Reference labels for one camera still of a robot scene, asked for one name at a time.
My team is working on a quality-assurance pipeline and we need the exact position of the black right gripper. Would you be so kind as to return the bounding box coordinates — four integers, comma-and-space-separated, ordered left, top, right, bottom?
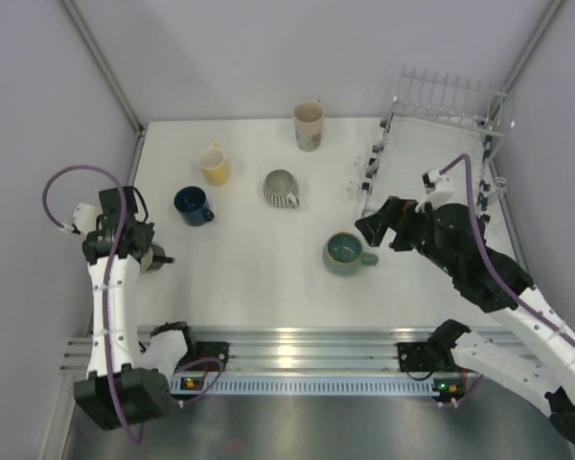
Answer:
355, 196, 460, 278

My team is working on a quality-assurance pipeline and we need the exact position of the black mug cream inside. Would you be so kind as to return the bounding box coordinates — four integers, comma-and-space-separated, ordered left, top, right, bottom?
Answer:
140, 242, 175, 273

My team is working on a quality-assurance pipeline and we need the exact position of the dark blue mug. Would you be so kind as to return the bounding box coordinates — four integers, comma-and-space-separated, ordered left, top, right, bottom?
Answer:
173, 186, 215, 226

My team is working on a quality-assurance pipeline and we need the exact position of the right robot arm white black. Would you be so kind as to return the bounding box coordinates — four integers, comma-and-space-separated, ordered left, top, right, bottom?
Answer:
355, 196, 575, 446

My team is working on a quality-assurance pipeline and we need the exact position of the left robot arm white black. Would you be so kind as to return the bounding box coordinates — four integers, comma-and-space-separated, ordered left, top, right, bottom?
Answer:
74, 186, 199, 430

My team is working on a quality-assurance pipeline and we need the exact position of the clear dish rack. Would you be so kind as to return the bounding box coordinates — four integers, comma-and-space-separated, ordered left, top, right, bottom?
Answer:
348, 64, 515, 235

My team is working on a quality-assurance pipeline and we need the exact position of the teal green mug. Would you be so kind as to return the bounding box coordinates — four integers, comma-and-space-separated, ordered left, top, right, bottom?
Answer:
322, 232, 380, 277

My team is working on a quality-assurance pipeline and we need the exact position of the yellow mug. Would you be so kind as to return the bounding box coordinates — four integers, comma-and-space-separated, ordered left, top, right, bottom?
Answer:
197, 143, 230, 186

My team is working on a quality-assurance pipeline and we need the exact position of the grey striped mug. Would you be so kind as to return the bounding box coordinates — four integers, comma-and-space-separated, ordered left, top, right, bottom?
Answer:
263, 170, 300, 209

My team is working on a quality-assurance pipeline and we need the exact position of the tall beige floral cup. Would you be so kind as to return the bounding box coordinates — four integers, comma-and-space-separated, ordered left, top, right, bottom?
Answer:
293, 100, 325, 152

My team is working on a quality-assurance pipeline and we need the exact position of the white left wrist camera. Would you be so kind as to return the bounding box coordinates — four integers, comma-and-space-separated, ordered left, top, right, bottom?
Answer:
60, 203, 100, 238

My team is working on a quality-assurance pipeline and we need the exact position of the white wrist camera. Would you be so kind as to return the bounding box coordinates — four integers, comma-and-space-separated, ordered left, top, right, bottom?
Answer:
422, 170, 454, 208
60, 203, 100, 238

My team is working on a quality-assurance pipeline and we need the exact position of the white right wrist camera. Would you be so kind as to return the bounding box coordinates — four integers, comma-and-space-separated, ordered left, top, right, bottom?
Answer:
422, 170, 454, 208

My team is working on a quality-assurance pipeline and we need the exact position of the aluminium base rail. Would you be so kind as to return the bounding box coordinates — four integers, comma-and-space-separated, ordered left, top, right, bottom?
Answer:
59, 325, 533, 375

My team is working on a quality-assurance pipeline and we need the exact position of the perforated cable duct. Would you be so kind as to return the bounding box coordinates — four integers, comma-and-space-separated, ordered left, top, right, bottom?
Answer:
167, 376, 442, 397

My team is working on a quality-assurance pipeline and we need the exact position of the left aluminium frame post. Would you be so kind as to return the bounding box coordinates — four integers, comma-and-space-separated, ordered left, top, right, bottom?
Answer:
57, 0, 144, 136

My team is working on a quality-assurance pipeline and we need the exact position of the aluminium frame post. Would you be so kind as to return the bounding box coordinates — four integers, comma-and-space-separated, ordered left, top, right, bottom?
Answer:
57, 0, 144, 136
501, 0, 568, 94

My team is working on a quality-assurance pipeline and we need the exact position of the right aluminium frame post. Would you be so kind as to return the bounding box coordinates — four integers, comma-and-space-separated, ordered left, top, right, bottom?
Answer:
501, 0, 568, 94

